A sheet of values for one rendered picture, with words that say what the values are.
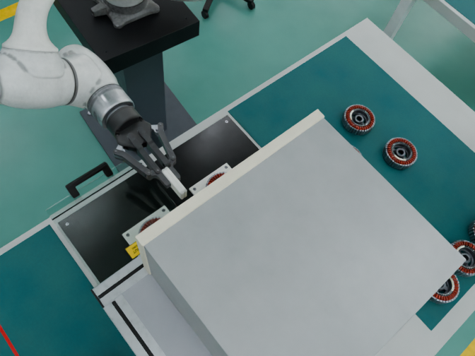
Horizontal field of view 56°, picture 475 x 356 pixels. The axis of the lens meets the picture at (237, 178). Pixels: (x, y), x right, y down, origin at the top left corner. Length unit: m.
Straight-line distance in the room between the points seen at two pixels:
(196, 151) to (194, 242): 0.73
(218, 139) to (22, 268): 0.70
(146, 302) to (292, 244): 0.33
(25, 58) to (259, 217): 0.53
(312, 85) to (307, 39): 1.23
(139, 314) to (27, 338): 0.49
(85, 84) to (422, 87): 1.28
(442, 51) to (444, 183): 1.66
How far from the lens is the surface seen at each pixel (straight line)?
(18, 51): 0.96
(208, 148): 1.46
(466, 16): 2.24
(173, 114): 2.43
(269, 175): 0.82
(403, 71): 1.88
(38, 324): 1.36
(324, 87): 1.71
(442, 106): 1.86
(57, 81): 0.98
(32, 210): 2.30
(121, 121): 0.99
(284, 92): 1.65
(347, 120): 1.61
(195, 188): 1.38
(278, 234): 0.78
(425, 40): 3.22
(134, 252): 1.02
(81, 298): 1.34
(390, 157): 1.60
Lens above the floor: 2.04
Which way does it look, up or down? 64 degrees down
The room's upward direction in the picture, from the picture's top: 15 degrees clockwise
